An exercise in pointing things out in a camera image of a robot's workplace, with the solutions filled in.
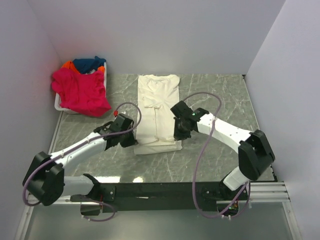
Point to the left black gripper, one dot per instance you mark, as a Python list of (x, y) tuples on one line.
[(132, 140)]

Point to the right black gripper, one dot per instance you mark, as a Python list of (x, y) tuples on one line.
[(178, 135)]

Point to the white t shirt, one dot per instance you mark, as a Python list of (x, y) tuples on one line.
[(156, 95)]

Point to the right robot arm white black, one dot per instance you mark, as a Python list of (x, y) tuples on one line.
[(254, 151)]

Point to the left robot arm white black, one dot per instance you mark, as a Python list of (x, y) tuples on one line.
[(47, 178)]

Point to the pink t shirt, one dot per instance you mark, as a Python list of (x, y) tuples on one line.
[(82, 95)]

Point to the blue t shirt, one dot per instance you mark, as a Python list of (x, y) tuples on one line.
[(86, 65)]

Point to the white laundry basket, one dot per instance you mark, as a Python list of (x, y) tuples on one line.
[(62, 106)]

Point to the black base beam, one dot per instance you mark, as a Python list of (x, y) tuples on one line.
[(138, 196)]

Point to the orange t shirt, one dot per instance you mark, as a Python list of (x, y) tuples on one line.
[(70, 65)]

